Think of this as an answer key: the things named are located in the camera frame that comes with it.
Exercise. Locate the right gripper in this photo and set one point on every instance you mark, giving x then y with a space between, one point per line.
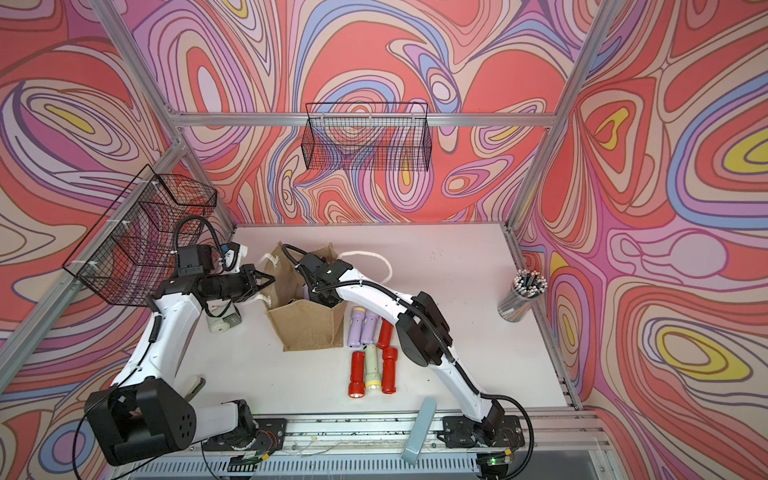
314 296

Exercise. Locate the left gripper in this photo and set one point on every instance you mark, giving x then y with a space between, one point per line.
248 276

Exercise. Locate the burlap tote bag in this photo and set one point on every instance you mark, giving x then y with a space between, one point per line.
299 323

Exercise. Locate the red flashlight top row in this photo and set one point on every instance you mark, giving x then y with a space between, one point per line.
385 335

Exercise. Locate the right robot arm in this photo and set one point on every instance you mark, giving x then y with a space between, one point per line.
423 333

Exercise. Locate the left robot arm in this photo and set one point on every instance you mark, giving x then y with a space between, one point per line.
142 415

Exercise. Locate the small green white device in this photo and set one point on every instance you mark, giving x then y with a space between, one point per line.
222 318

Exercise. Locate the purple flashlight top left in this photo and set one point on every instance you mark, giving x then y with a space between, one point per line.
357 318

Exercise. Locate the purple flashlight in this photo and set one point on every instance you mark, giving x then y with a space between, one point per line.
357 318
370 325

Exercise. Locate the green flashlight bottom row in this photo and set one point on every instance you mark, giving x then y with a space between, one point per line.
372 376

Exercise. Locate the grey blue bar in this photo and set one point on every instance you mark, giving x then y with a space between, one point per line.
419 431

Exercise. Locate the cup of pens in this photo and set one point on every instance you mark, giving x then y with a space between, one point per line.
527 285

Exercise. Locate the left wire basket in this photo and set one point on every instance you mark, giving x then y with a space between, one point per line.
129 253

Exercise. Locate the wire basket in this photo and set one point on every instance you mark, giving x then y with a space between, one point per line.
129 253
367 136

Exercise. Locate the back wire basket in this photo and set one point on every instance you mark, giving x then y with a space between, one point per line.
367 136

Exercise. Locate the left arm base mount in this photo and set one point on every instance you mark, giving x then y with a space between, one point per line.
266 435

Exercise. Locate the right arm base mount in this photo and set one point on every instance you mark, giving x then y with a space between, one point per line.
459 431

